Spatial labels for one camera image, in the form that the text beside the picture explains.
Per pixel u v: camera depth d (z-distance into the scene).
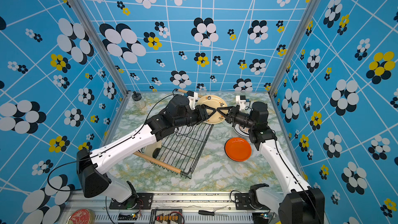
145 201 0.74
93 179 0.39
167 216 0.68
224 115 0.66
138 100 1.05
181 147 0.90
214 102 0.72
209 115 0.62
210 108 0.65
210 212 0.71
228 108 0.67
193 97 0.65
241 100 0.69
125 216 0.72
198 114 0.61
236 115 0.64
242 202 0.73
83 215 0.68
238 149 0.89
